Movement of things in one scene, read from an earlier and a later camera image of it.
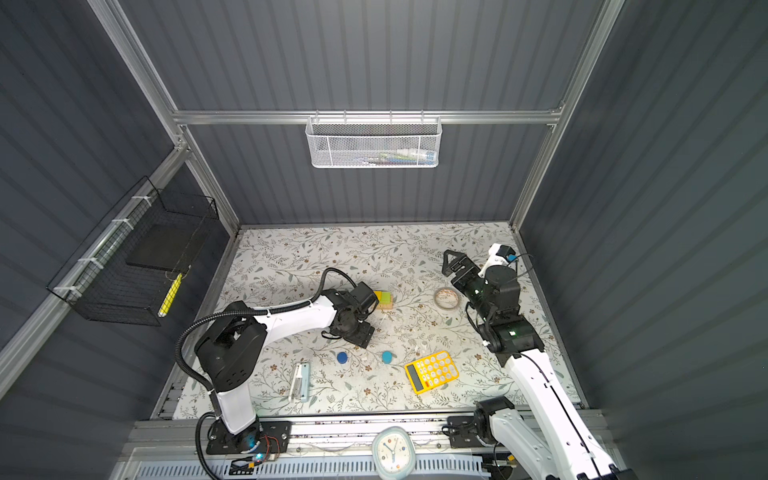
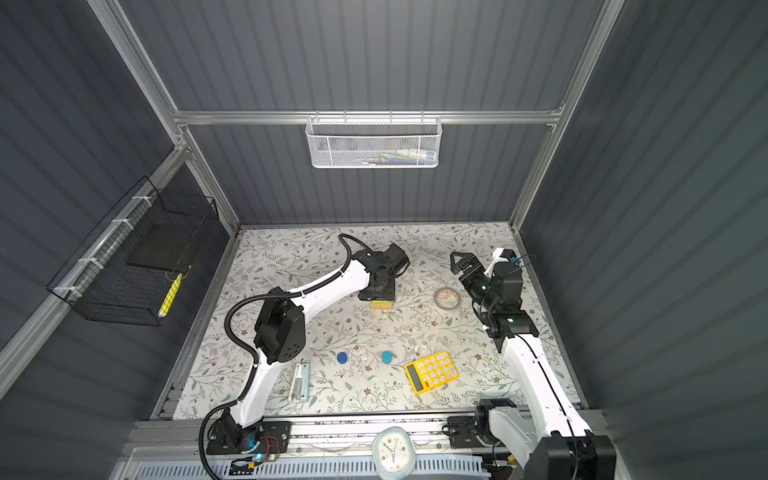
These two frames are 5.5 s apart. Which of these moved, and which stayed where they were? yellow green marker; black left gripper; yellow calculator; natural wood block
Moved: black left gripper
Stayed: yellow calculator; natural wood block; yellow green marker
